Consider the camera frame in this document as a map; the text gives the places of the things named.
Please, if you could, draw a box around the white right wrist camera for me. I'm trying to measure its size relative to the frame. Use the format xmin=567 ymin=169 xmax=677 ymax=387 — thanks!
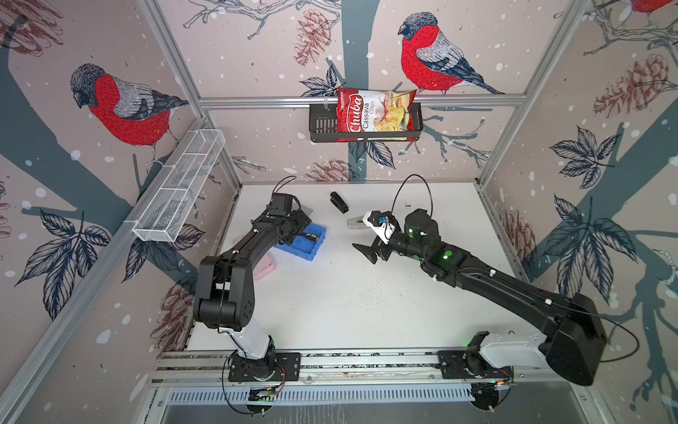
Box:
xmin=370 ymin=211 xmax=397 ymax=243

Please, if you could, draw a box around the black wall basket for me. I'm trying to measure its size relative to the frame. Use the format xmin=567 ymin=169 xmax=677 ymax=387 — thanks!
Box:
xmin=309 ymin=102 xmax=424 ymax=143

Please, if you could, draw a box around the black stapler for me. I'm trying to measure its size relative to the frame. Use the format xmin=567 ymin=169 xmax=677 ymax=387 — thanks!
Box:
xmin=330 ymin=192 xmax=350 ymax=214

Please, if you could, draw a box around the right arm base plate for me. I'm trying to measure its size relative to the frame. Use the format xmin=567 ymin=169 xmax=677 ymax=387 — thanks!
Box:
xmin=436 ymin=351 xmax=513 ymax=380

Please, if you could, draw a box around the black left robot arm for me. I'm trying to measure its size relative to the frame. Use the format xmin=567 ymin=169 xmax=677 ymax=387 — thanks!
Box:
xmin=194 ymin=193 xmax=312 ymax=376

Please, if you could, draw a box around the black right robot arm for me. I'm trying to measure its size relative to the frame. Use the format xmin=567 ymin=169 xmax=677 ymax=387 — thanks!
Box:
xmin=356 ymin=208 xmax=607 ymax=386

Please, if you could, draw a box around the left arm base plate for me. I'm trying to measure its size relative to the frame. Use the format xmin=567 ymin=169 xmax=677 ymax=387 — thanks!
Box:
xmin=225 ymin=353 xmax=301 ymax=383

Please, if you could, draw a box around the yellow black screwdriver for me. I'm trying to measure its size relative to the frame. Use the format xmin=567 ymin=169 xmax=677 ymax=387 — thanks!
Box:
xmin=300 ymin=232 xmax=321 ymax=243

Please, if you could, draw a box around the white wire mesh shelf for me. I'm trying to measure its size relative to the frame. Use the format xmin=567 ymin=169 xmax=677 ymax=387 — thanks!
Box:
xmin=132 ymin=129 xmax=225 ymax=243

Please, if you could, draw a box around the red cassava chips bag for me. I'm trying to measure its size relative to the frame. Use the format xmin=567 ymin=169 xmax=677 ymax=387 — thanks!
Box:
xmin=337 ymin=88 xmax=417 ymax=132

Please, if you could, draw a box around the blue plastic bin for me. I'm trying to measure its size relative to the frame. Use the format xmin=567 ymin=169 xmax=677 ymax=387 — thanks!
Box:
xmin=275 ymin=224 xmax=327 ymax=261

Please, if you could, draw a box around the beige stapler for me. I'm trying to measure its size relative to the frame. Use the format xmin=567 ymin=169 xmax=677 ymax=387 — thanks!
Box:
xmin=346 ymin=216 xmax=369 ymax=230

